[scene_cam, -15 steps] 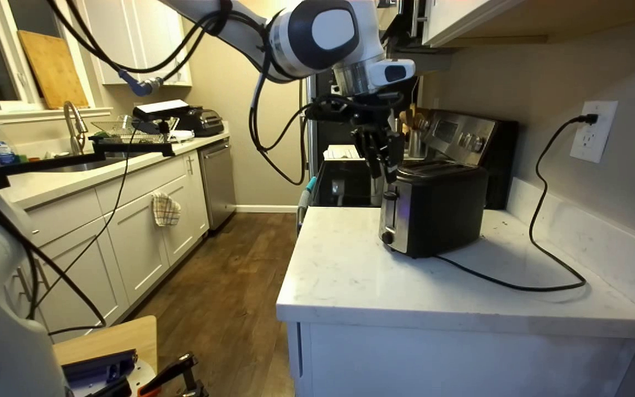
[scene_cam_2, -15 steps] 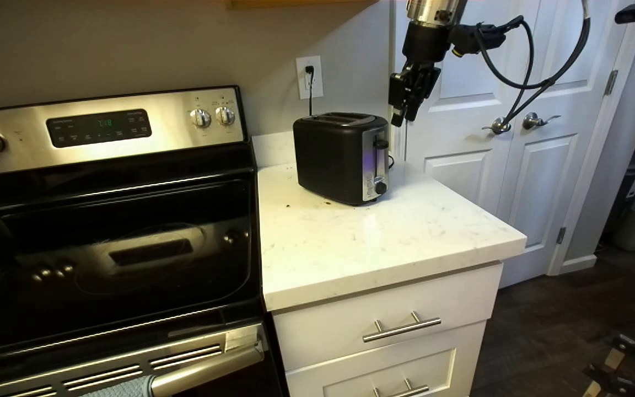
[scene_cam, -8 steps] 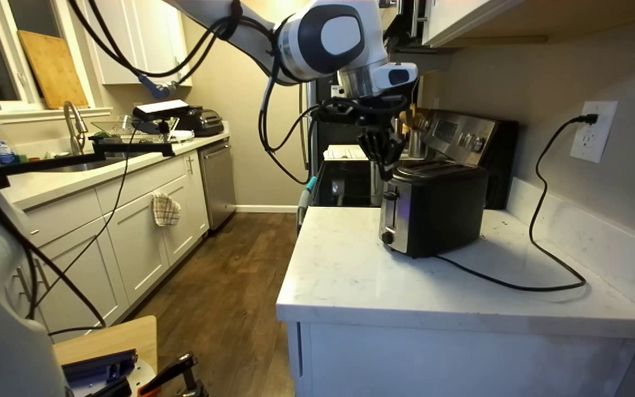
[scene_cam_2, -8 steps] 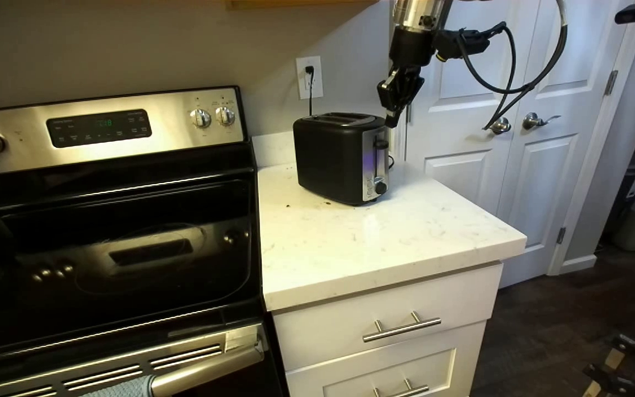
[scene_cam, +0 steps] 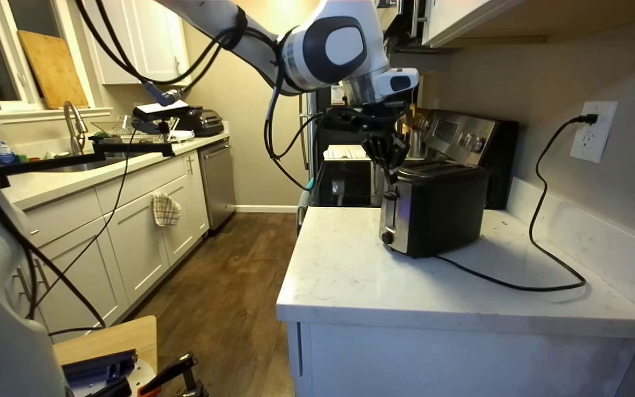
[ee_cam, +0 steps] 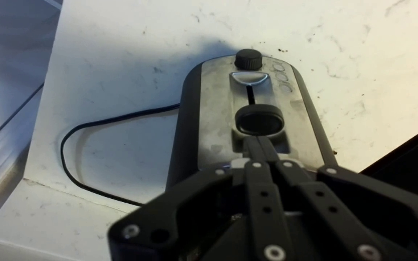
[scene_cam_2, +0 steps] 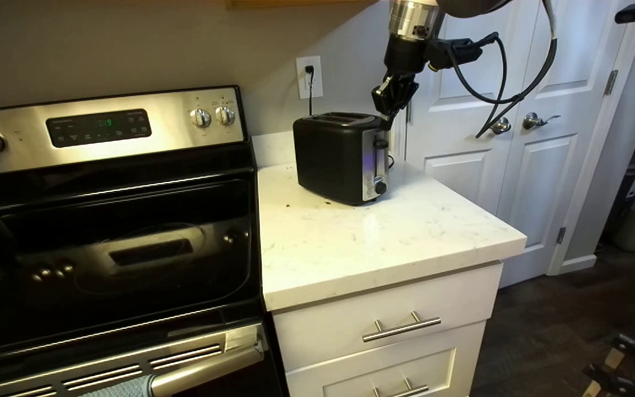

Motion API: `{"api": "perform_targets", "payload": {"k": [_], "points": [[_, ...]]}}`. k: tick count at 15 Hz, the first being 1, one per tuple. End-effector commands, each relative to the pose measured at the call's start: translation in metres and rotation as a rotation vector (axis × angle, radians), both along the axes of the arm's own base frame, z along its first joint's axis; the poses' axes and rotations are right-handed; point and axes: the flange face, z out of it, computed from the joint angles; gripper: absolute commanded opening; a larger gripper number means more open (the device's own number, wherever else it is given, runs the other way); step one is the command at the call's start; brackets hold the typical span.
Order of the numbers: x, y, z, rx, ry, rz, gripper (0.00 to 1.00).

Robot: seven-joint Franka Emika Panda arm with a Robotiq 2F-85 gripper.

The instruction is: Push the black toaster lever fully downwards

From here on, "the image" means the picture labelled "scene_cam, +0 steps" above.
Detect white island cabinet base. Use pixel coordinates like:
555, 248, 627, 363
283, 315, 635, 397

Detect black toaster power cord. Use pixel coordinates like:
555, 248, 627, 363
434, 112, 600, 294

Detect white lower kitchen cabinets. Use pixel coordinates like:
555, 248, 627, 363
4, 150, 215, 339

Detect blue flat item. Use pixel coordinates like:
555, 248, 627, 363
62, 350, 141, 393

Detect stainless steel dishwasher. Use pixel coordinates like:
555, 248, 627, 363
196, 140, 239, 235

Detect stainless steel stove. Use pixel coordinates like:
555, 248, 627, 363
399, 109, 523, 212

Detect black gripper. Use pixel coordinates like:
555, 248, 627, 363
350, 100, 413, 176

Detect metal kitchen faucet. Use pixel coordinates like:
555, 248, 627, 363
62, 100, 90, 158

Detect white upper kitchen cabinets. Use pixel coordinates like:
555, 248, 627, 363
82, 0, 193, 88

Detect black round stack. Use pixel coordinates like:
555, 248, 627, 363
193, 109, 227, 140

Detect white upper cabinet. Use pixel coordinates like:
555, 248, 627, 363
420, 0, 635, 52

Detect black loose cables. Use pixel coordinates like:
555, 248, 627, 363
0, 136, 132, 331

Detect black box with white top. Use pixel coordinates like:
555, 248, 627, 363
131, 98, 202, 137

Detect white wall outlet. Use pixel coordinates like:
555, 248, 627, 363
570, 100, 619, 166

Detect white rounded machine housing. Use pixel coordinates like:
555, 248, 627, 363
0, 203, 68, 397

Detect wooden cutting board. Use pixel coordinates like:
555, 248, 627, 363
18, 29, 93, 112

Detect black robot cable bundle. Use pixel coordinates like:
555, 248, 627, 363
72, 0, 322, 194

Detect grey range hood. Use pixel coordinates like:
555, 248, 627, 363
373, 0, 428, 55

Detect red and black tool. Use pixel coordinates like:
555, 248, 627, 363
137, 353, 212, 397

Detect white window frame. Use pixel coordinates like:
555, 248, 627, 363
0, 0, 115, 128

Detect white kitchen cabinets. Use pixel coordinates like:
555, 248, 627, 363
82, 0, 193, 88
4, 150, 215, 339

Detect wooden stool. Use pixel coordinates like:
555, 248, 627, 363
51, 314, 162, 397

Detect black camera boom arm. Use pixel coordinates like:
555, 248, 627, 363
0, 140, 177, 176

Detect blue cable strap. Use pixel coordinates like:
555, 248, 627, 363
144, 80, 182, 109

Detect black and silver toaster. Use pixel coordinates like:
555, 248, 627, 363
378, 161, 492, 260

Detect blue bottle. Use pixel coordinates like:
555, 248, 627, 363
0, 140, 19, 169

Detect white hanging dish towel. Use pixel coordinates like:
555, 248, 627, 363
151, 191, 183, 233

